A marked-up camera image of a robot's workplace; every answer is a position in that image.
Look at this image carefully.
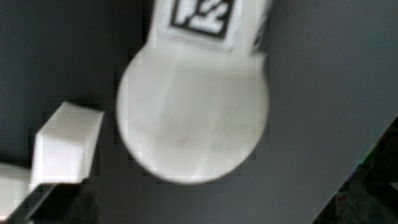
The white frame wall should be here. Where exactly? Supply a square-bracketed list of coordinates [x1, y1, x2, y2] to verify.
[0, 101, 107, 219]

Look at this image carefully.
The white lamp bulb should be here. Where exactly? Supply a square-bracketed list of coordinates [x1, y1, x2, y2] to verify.
[118, 0, 272, 185]

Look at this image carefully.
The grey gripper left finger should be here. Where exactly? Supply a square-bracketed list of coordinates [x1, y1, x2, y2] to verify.
[0, 183, 96, 224]

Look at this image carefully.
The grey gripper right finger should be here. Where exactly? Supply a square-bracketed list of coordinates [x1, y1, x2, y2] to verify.
[331, 179, 398, 224]

